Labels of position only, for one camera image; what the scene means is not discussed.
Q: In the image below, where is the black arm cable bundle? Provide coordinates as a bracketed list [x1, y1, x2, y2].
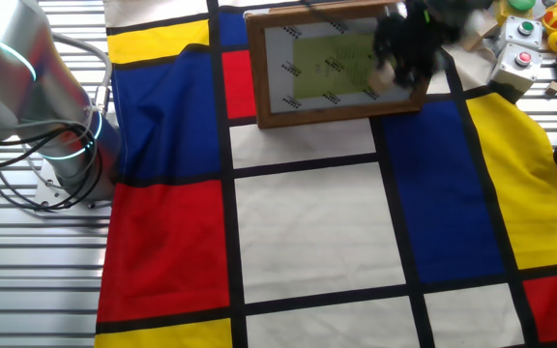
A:
[0, 115, 110, 210]

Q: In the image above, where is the small wooden cube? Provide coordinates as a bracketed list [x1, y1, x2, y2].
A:
[367, 62, 396, 94]

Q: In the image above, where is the large wooden block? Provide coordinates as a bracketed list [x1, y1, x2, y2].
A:
[459, 9, 500, 52]

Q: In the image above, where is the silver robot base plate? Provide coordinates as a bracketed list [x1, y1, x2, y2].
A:
[33, 157, 114, 218]

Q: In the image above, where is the yellow box with green button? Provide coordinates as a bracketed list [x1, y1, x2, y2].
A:
[493, 0, 537, 26]

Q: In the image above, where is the white box with green button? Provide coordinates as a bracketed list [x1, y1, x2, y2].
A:
[499, 14, 544, 49]

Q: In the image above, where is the white box with red button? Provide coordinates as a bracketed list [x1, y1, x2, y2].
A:
[486, 42, 544, 98]

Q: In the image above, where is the grey conduit hose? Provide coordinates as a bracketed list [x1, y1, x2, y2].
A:
[48, 31, 115, 115]

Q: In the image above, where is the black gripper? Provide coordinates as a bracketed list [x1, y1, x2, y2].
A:
[371, 0, 476, 93]

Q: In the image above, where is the colour block patterned tablecloth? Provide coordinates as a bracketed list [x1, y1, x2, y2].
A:
[93, 0, 557, 348]

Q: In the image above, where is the wooden picture frame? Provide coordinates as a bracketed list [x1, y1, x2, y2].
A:
[244, 0, 432, 131]

